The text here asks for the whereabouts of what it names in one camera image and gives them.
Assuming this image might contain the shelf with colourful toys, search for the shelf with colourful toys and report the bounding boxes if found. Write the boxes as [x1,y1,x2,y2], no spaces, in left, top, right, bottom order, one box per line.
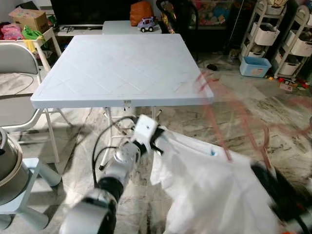
[197,0,244,27]

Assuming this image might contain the small pink card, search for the small pink card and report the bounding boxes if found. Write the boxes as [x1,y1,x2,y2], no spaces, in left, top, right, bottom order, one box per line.
[280,80,296,93]

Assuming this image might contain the pink bag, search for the pink bag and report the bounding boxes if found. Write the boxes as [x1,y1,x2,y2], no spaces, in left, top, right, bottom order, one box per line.
[0,23,22,40]

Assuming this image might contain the white shirt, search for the white shirt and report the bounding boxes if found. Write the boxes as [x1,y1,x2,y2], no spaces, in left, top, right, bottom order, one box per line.
[150,127,282,234]

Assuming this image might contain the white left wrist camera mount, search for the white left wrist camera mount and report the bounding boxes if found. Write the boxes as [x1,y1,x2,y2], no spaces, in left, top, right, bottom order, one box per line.
[133,115,159,145]

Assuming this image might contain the green bag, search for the green bag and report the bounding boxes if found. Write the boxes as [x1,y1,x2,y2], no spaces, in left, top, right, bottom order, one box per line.
[22,25,45,40]

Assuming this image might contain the grey folding chair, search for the grey folding chair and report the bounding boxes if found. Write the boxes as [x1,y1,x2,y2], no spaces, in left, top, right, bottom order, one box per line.
[0,43,72,164]

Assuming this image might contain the small red toy pieces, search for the small red toy pieces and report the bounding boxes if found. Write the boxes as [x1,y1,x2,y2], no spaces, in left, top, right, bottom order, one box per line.
[295,77,311,91]

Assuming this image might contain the orange brown bag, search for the orange brown bag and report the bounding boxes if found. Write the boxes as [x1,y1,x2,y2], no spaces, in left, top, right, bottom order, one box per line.
[129,1,155,27]

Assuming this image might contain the red plastic hanger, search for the red plastic hanger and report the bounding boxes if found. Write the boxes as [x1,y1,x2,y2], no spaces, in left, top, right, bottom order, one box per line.
[194,71,312,169]

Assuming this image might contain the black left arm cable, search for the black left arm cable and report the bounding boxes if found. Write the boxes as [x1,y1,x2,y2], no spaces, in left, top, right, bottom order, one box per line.
[92,116,139,188]

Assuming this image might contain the light blue plastic stool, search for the light blue plastic stool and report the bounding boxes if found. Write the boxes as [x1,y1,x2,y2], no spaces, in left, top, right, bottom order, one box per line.
[0,157,62,231]

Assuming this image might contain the purple white toy car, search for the purple white toy car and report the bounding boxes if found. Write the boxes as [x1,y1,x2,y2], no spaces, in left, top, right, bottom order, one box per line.
[137,16,157,33]

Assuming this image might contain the grey metal basin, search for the grey metal basin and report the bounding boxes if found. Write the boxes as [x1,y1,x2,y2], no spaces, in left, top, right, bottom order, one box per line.
[0,128,24,205]

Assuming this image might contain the black television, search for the black television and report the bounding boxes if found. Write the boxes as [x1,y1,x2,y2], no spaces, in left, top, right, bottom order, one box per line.
[50,0,135,26]

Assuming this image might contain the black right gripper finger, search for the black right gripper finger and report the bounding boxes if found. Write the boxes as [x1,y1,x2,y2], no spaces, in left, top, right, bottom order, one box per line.
[250,160,281,196]

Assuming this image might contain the brown cardboard box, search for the brown cardboard box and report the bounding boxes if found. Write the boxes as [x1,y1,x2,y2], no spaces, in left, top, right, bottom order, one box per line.
[9,7,49,33]

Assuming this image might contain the white side table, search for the white side table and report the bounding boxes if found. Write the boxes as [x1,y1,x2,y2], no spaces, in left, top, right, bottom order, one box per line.
[0,27,62,73]

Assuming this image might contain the light blue folding table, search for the light blue folding table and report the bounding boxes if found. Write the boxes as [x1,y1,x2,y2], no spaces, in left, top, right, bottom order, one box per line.
[30,33,215,164]

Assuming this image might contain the small pale blue table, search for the small pale blue table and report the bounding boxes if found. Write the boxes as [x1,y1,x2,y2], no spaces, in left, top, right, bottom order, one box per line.
[102,20,162,36]

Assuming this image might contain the light blue plastic bin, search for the light blue plastic bin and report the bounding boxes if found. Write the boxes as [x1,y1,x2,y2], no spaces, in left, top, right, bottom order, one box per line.
[240,56,272,78]

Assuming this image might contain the black metal chair frame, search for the black metal chair frame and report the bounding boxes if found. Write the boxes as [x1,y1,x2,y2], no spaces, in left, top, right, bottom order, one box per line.
[156,0,201,61]

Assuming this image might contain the grey trolley with white baskets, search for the grey trolley with white baskets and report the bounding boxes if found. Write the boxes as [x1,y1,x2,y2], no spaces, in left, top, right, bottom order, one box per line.
[241,0,284,65]
[273,4,312,79]

